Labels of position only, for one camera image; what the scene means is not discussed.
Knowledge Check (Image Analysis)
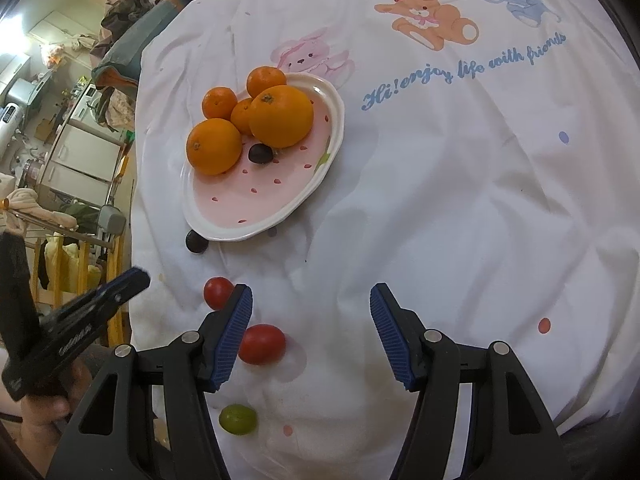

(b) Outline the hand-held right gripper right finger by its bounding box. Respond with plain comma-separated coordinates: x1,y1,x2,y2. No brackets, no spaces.
369,282,558,480

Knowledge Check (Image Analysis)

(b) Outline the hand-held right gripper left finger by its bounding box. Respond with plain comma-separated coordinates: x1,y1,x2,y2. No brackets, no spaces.
46,283,254,480

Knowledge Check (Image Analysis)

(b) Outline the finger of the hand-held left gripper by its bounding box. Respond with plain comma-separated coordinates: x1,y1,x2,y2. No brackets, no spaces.
37,267,151,346

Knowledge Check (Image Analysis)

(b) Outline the red tomato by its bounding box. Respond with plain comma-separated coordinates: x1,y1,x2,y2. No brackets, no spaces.
203,277,235,311
238,324,287,365

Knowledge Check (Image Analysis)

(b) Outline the green tomato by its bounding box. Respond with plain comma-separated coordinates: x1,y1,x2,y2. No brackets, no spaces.
219,404,258,435

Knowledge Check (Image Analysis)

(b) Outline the pink strawberry-pattern plate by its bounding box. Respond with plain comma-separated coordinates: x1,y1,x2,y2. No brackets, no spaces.
181,72,346,242

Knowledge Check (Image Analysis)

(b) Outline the medium orange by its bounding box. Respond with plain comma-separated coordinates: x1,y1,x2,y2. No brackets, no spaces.
186,118,243,176

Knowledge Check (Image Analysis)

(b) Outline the small mandarin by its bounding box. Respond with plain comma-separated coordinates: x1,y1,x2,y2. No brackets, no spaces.
230,97,256,136

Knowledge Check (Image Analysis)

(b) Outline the large orange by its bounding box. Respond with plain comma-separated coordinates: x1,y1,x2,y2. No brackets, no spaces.
249,85,314,149

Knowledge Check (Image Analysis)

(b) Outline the person's left hand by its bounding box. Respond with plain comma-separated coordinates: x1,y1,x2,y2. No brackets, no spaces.
17,360,93,443

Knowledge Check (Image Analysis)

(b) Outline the yellow wooden rack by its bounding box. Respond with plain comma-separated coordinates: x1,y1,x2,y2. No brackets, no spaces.
25,232,126,346

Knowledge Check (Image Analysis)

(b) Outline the grey metal box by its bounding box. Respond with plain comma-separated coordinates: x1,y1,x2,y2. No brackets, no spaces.
97,205,126,236

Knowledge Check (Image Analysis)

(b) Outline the white floor cabinet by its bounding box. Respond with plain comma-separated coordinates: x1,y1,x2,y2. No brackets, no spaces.
40,125,126,206

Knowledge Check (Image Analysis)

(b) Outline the white printed blanket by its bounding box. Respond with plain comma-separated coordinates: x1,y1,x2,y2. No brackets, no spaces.
127,0,640,480

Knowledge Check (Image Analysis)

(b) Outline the white water heater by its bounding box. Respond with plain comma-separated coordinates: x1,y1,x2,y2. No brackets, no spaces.
0,102,26,146

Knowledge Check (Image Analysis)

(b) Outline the person's grey pants leg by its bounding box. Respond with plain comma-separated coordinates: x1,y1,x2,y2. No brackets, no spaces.
557,410,628,480

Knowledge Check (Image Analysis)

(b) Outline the blue-grey cushion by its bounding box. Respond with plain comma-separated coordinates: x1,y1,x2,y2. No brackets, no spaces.
92,2,201,86

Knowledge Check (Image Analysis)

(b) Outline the pile of clothes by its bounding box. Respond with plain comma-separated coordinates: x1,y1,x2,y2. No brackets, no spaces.
92,0,241,128

